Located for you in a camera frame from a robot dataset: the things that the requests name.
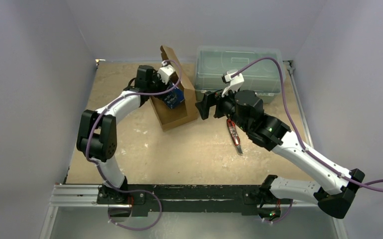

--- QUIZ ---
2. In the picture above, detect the red utility knife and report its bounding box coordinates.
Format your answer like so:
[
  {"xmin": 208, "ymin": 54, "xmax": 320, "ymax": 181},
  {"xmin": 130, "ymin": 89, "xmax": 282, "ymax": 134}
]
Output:
[{"xmin": 226, "ymin": 119, "xmax": 243, "ymax": 154}]

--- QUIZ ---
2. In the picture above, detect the blue packaged item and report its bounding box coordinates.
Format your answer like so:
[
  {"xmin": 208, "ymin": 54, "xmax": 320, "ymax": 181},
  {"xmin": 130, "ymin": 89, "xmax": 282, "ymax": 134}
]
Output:
[{"xmin": 161, "ymin": 87, "xmax": 185, "ymax": 109}]

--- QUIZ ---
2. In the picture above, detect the brown cardboard express box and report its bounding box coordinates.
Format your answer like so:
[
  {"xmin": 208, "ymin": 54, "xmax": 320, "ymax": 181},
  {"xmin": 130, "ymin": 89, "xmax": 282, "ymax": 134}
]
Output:
[{"xmin": 150, "ymin": 45, "xmax": 198, "ymax": 131}]

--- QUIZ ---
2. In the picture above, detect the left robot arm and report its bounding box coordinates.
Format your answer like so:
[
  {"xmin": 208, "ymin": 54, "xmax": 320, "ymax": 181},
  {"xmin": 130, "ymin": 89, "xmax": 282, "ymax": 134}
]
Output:
[{"xmin": 76, "ymin": 62, "xmax": 176, "ymax": 204}]

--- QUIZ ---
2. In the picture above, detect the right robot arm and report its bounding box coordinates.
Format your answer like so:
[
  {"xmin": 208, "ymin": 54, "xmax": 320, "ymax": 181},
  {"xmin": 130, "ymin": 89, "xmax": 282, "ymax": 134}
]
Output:
[{"xmin": 195, "ymin": 90, "xmax": 365, "ymax": 219}]

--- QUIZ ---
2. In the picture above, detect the clear plastic storage bin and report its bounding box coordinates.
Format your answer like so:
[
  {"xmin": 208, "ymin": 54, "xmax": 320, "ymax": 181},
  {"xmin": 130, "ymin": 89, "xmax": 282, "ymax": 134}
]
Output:
[{"xmin": 194, "ymin": 46, "xmax": 286, "ymax": 104}]

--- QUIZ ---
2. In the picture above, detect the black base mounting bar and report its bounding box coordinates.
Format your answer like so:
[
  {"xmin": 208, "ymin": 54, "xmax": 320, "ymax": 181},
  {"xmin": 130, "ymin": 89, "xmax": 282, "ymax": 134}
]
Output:
[{"xmin": 97, "ymin": 184, "xmax": 290, "ymax": 221}]

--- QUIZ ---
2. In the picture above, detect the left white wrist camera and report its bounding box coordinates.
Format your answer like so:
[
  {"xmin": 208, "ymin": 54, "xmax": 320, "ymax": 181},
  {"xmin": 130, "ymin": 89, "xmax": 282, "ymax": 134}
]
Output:
[{"xmin": 157, "ymin": 61, "xmax": 175, "ymax": 85}]

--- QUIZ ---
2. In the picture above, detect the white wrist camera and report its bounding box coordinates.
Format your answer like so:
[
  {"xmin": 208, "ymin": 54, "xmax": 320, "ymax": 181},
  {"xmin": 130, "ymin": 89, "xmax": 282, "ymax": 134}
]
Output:
[
  {"xmin": 221, "ymin": 69, "xmax": 244, "ymax": 97},
  {"xmin": 157, "ymin": 61, "xmax": 175, "ymax": 85}
]

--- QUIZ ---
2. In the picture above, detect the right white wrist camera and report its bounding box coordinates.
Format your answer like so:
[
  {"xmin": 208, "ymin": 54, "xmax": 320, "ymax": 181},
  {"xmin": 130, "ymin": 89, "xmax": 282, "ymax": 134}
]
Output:
[{"xmin": 221, "ymin": 69, "xmax": 244, "ymax": 97}]

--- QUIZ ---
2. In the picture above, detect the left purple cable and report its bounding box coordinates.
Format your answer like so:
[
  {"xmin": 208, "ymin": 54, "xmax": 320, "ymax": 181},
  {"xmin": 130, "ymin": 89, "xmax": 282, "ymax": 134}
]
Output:
[{"xmin": 85, "ymin": 59, "xmax": 183, "ymax": 195}]

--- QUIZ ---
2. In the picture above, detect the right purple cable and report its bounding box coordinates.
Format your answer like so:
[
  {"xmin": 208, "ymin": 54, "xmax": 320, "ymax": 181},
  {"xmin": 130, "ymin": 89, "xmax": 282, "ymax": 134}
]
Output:
[{"xmin": 231, "ymin": 57, "xmax": 383, "ymax": 193}]

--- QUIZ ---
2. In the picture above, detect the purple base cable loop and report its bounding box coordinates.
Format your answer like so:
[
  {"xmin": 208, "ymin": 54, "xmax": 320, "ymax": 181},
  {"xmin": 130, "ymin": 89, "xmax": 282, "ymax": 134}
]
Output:
[{"xmin": 107, "ymin": 191, "xmax": 163, "ymax": 233}]

